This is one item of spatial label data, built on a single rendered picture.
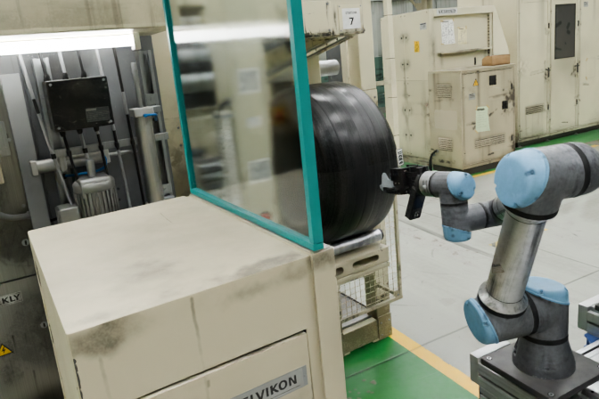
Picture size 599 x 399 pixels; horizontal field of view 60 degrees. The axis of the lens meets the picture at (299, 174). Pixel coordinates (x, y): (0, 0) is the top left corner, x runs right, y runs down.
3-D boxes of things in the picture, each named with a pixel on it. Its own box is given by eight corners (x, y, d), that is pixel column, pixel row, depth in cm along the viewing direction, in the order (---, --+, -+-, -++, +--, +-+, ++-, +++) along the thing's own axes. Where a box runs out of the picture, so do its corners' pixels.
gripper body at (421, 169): (406, 164, 164) (433, 164, 153) (409, 191, 165) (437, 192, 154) (387, 168, 160) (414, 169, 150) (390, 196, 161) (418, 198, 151)
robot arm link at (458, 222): (488, 238, 143) (485, 199, 142) (452, 245, 141) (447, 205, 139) (472, 232, 151) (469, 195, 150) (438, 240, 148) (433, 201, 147)
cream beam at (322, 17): (233, 44, 185) (228, 1, 182) (207, 48, 206) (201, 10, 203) (366, 33, 215) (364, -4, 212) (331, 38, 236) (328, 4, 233)
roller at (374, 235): (306, 261, 173) (299, 250, 175) (302, 269, 176) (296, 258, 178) (386, 234, 190) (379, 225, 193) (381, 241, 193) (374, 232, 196)
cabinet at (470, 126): (464, 176, 616) (461, 70, 589) (430, 170, 667) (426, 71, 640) (517, 163, 656) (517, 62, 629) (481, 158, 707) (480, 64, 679)
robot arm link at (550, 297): (580, 335, 131) (581, 285, 128) (534, 346, 128) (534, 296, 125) (546, 313, 142) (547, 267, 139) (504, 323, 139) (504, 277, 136)
